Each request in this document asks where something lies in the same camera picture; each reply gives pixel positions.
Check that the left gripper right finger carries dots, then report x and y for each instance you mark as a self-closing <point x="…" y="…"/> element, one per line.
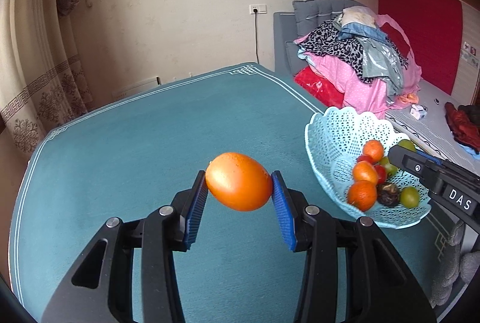
<point x="380" y="286"/>

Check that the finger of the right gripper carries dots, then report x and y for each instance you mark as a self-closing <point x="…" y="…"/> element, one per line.
<point x="427" y="157"/>
<point x="412" y="165"/>

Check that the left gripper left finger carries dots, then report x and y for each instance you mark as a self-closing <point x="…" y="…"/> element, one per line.
<point x="98" y="287"/>

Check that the green oval fruit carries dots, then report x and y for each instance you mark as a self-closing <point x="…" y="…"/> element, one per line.
<point x="409" y="197"/>

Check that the rough orange tangerine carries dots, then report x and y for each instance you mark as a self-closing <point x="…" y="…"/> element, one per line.
<point x="362" y="195"/>

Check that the smooth orange oval fruit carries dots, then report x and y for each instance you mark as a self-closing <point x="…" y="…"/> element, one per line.
<point x="239" y="182"/>

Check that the grey gloved right hand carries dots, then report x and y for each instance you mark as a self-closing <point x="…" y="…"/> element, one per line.
<point x="453" y="265"/>

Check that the small green tomato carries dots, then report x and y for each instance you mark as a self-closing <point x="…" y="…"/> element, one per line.
<point x="407" y="144"/>

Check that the grey bed mattress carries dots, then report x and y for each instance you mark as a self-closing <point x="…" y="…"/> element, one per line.
<point x="431" y="133"/>

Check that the green tomato in basket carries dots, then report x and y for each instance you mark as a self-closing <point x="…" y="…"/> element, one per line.
<point x="390" y="169"/>

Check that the dark red garment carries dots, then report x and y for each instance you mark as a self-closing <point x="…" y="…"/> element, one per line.
<point x="463" y="130"/>

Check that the small white box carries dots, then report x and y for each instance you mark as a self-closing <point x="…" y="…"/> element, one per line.
<point x="418" y="111"/>

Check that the dark brown fruit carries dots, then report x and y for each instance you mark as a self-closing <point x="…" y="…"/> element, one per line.
<point x="388" y="194"/>

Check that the red tomato right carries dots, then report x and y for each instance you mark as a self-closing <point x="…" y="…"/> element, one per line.
<point x="381" y="174"/>

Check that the red tomato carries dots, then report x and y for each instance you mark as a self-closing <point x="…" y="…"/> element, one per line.
<point x="381" y="174"/>
<point x="365" y="158"/>

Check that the orange fruit in basket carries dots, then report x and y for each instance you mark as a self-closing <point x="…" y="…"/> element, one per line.
<point x="373" y="149"/>

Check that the red tomato left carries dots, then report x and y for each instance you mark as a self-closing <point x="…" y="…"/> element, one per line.
<point x="365" y="158"/>

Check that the orange fruit at edge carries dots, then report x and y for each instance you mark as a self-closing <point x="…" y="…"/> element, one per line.
<point x="364" y="171"/>

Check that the teal tablecloth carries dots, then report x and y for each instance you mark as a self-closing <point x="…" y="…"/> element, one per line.
<point x="129" y="158"/>

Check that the light blue lattice basket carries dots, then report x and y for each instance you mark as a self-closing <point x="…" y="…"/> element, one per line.
<point x="335" y="139"/>

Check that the pile of clothes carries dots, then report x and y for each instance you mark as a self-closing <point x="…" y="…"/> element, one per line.
<point x="367" y="57"/>

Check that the red pillow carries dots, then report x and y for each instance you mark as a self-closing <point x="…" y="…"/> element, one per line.
<point x="319" y="87"/>

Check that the beige patterned curtain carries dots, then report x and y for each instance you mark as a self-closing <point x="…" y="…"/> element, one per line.
<point x="43" y="84"/>

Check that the red wall panel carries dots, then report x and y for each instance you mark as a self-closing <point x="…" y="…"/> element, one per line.
<point x="434" y="29"/>

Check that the white wall socket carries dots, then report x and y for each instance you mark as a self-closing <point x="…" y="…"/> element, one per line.
<point x="258" y="9"/>

